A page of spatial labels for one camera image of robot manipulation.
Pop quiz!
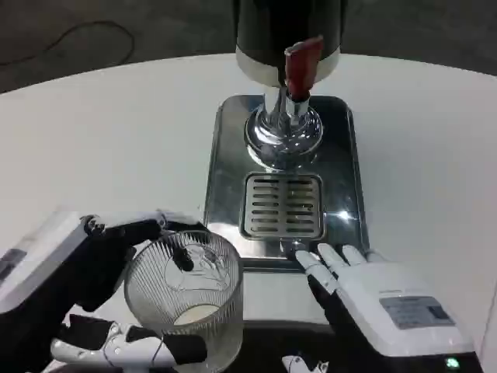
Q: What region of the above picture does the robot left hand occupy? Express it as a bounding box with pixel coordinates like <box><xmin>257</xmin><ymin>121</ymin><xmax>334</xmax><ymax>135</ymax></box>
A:
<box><xmin>0</xmin><ymin>208</ymin><xmax>208</xmax><ymax>369</ymax></box>

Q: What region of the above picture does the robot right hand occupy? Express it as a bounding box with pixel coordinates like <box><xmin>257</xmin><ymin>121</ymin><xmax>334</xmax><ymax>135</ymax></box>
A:
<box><xmin>281</xmin><ymin>242</ymin><xmax>487</xmax><ymax>373</ymax></box>

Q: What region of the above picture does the clear ribbed glass cup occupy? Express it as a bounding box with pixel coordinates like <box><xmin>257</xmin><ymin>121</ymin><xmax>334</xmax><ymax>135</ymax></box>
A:
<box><xmin>123</xmin><ymin>229</ymin><xmax>245</xmax><ymax>372</ymax></box>

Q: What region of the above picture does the steel slotted drain grid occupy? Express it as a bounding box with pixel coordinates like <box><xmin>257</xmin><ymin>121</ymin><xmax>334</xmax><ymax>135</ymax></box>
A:
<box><xmin>239</xmin><ymin>173</ymin><xmax>325</xmax><ymax>239</ymax></box>

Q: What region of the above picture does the steel drip tray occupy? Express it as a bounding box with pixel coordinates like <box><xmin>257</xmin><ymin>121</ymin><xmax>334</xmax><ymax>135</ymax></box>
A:
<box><xmin>203</xmin><ymin>93</ymin><xmax>370</xmax><ymax>274</ymax></box>

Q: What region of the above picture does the red tap lever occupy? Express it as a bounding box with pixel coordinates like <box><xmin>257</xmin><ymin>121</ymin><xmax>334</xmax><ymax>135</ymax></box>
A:
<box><xmin>283</xmin><ymin>35</ymin><xmax>325</xmax><ymax>99</ymax></box>

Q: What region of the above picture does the black drink dispenser chrome stand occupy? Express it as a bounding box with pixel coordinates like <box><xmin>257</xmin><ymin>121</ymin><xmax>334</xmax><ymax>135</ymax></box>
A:
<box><xmin>231</xmin><ymin>0</ymin><xmax>343</xmax><ymax>173</ymax></box>

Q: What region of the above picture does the black floor cable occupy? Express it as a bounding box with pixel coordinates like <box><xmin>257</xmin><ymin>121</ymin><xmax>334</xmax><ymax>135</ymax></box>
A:
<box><xmin>0</xmin><ymin>19</ymin><xmax>135</xmax><ymax>69</ymax></box>

